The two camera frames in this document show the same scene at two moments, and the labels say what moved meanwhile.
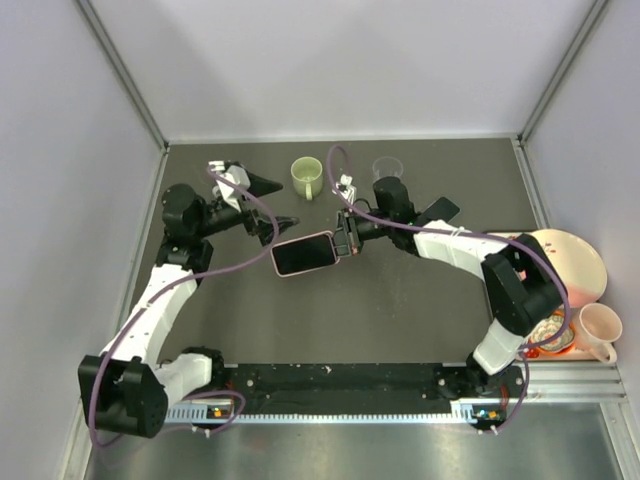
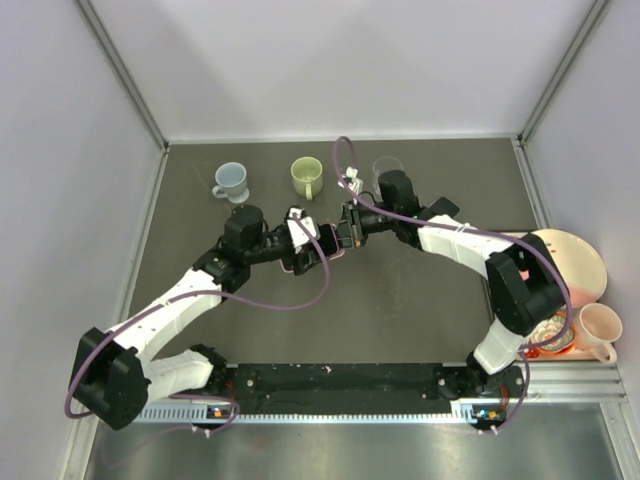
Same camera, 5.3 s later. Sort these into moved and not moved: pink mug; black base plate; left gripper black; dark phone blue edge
Moved: left gripper black
Not moved: pink mug; black base plate; dark phone blue edge
